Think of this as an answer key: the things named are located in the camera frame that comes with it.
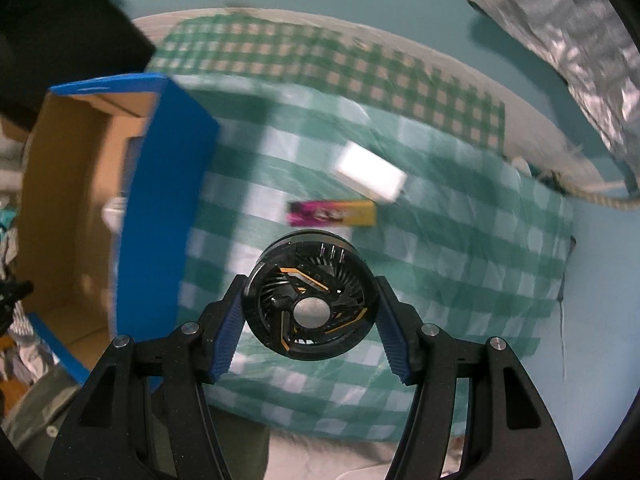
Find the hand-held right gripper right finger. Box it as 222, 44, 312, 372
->
372, 276, 573, 480

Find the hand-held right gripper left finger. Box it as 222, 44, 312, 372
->
44, 274, 248, 480

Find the black round cooling fan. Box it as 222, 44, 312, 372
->
246, 230, 379, 362

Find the blue cardboard box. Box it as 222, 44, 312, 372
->
15, 72, 221, 393

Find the green checked tablecloth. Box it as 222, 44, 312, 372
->
145, 12, 576, 443

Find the pink and yellow lighter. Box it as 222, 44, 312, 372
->
286, 199, 378, 228

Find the small white charger plug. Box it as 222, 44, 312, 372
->
332, 141, 407, 204

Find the beige rope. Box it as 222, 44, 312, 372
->
537, 170, 640, 213

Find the silver foil duct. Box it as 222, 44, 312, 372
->
465, 0, 640, 181

